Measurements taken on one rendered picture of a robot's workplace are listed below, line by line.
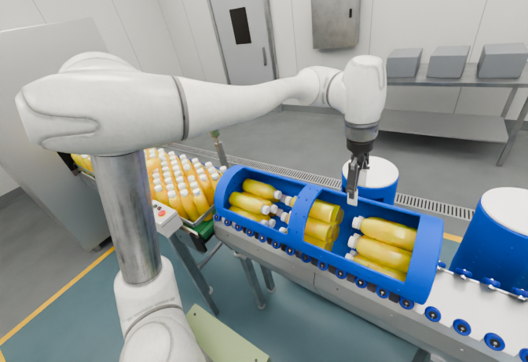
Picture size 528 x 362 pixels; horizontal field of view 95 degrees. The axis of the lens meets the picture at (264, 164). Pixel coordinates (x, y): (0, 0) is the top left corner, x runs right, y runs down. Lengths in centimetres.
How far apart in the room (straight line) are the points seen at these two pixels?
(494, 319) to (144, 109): 115
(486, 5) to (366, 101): 333
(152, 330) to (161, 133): 48
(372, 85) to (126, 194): 60
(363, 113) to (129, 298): 76
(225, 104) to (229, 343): 74
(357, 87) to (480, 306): 86
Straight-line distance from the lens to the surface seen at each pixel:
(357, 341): 201
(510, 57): 328
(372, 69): 64
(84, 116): 36
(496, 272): 150
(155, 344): 70
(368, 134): 70
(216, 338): 95
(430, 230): 91
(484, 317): 117
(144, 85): 37
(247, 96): 43
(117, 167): 56
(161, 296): 79
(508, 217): 135
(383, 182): 135
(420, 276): 89
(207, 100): 39
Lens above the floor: 189
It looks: 34 degrees down
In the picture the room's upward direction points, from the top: 11 degrees counter-clockwise
